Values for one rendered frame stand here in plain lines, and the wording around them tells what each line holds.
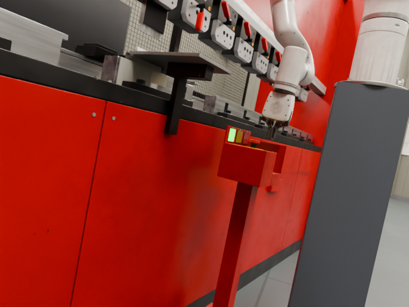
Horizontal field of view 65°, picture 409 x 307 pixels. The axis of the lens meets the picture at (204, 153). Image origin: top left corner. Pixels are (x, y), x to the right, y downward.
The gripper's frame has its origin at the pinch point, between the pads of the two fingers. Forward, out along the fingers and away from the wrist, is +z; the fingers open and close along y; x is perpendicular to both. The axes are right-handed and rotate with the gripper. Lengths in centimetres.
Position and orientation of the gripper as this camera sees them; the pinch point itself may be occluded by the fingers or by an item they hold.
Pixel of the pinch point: (271, 133)
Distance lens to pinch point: 121.3
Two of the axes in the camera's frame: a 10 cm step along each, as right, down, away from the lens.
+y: 8.2, 2.8, -5.0
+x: 5.1, 0.5, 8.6
